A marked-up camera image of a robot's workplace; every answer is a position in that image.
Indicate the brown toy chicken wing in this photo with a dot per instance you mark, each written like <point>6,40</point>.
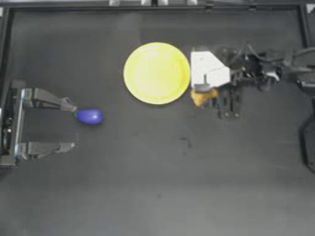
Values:
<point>202,96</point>

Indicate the yellow oval plate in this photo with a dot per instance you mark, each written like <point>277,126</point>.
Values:
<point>157,73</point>

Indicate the blue toy eggplant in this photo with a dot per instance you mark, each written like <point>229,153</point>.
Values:
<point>90,116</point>

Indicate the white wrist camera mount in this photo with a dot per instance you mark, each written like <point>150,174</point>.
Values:
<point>208,69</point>

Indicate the grey frame bracket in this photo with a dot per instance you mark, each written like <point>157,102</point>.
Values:
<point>164,2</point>
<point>114,2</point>
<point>146,2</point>

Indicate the black table frame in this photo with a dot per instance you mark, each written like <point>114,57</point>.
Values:
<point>62,5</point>

